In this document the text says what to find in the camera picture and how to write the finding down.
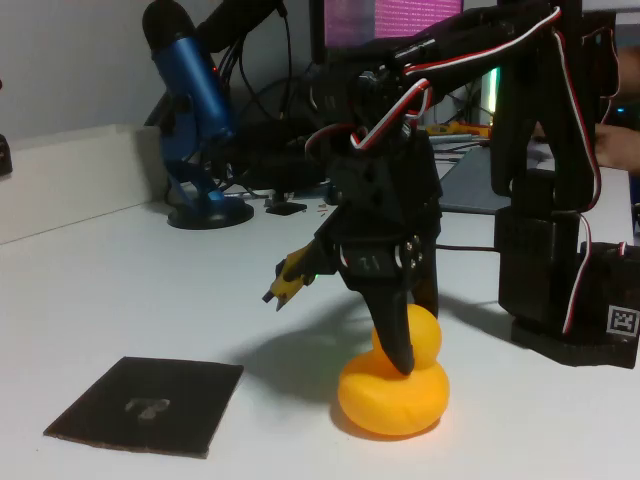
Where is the glass PC case with lights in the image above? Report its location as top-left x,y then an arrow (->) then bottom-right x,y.
479,67 -> 501,126

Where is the small black flat stand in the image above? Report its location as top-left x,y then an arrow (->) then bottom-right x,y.
263,189 -> 309,217

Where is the red white servo cable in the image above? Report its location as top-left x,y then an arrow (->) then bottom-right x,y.
549,7 -> 629,335
303,9 -> 562,151

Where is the computer monitor pink text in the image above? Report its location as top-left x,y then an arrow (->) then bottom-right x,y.
309,0 -> 465,51

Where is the black audio interface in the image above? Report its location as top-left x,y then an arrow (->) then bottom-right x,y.
234,117 -> 331,191

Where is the grey desk pad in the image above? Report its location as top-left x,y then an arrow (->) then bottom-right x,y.
437,147 -> 501,215

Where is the thin black camera cable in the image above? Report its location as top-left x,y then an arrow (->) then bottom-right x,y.
433,243 -> 500,255

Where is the black white fiducial marker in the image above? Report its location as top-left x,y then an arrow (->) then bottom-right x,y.
606,304 -> 640,337

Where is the person's hand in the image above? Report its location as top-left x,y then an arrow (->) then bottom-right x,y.
594,122 -> 640,175

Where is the blue desktop microphone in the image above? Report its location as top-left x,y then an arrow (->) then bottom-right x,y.
142,0 -> 255,231

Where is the black square card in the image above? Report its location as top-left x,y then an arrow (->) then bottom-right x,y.
42,356 -> 246,459

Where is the yellow rubber duck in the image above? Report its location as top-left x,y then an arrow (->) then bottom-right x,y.
335,303 -> 451,440

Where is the yellow wrist camera mount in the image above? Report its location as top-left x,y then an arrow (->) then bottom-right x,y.
260,244 -> 321,312

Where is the yellow orange handled tool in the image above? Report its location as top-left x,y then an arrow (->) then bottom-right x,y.
425,121 -> 494,142

